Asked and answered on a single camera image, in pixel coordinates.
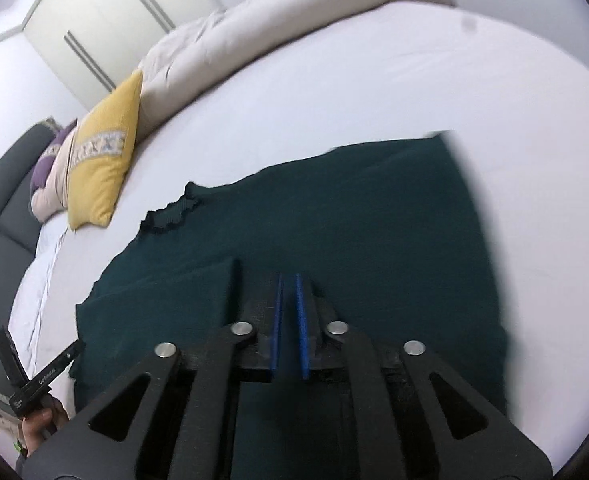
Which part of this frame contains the person's left hand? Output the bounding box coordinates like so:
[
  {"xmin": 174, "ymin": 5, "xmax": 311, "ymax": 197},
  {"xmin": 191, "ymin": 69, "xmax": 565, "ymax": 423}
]
[{"xmin": 20, "ymin": 394, "xmax": 70, "ymax": 457}]

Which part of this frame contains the purple and beige pillow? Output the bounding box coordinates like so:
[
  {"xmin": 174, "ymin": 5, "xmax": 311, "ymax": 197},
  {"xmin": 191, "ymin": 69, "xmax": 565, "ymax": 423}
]
[{"xmin": 29, "ymin": 117, "xmax": 80, "ymax": 223}]

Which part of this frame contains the yellow cushion with patterned band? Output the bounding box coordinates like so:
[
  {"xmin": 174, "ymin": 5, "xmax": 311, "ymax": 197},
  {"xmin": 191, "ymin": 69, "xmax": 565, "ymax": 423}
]
[{"xmin": 68, "ymin": 69, "xmax": 144, "ymax": 231}]

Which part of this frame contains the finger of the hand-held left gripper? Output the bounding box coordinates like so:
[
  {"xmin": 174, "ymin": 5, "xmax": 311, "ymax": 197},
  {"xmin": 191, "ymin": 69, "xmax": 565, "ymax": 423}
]
[
  {"xmin": 33, "ymin": 339, "xmax": 86, "ymax": 387},
  {"xmin": 0, "ymin": 329, "xmax": 28, "ymax": 390}
]

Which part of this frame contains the dark green knit sweater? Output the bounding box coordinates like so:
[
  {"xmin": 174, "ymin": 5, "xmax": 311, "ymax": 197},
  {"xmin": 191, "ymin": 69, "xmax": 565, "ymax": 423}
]
[{"xmin": 69, "ymin": 132, "xmax": 510, "ymax": 480}]

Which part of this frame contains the beige duvet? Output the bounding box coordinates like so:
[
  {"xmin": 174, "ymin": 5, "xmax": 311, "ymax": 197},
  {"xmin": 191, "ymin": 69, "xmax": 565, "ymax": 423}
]
[{"xmin": 137, "ymin": 0, "xmax": 458, "ymax": 143}]

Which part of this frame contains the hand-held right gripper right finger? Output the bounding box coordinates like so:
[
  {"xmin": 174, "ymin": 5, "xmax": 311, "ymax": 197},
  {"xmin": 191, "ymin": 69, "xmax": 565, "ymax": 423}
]
[{"xmin": 294, "ymin": 272, "xmax": 553, "ymax": 480}]

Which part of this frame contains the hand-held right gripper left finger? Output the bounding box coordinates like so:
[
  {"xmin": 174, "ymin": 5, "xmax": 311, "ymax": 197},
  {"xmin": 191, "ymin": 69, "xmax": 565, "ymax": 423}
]
[{"xmin": 22, "ymin": 272, "xmax": 285, "ymax": 480}]

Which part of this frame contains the white wardrobe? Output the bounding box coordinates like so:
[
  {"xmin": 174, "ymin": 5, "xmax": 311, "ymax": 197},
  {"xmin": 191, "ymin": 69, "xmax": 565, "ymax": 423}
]
[{"xmin": 22, "ymin": 0, "xmax": 252, "ymax": 111}]

